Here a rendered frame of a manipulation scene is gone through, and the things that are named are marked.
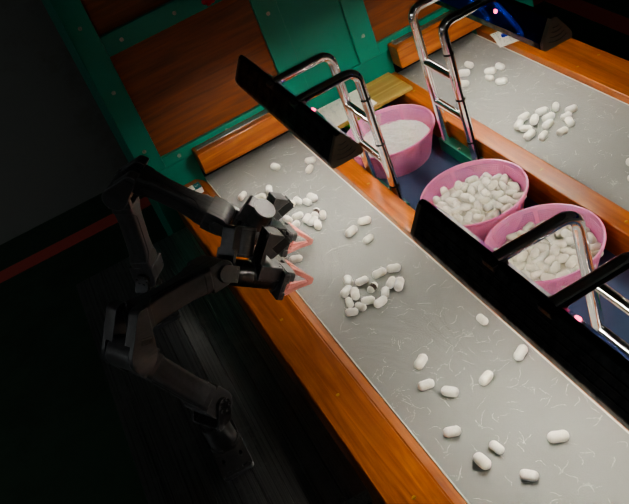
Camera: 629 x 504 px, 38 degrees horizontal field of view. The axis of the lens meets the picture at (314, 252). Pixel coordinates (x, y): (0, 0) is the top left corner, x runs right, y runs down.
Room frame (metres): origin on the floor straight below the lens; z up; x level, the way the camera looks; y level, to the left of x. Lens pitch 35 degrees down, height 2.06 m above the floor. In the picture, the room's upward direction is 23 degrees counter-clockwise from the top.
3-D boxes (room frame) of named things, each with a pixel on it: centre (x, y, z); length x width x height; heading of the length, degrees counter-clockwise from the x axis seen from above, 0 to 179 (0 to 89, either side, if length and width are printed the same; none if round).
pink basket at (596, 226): (1.53, -0.47, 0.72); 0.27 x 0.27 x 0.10
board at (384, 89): (2.44, -0.28, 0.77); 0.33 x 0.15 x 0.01; 101
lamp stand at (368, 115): (2.02, -0.16, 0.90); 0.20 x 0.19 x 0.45; 11
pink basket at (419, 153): (2.23, -0.33, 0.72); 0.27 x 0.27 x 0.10
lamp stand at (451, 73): (2.10, -0.56, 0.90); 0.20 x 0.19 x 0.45; 11
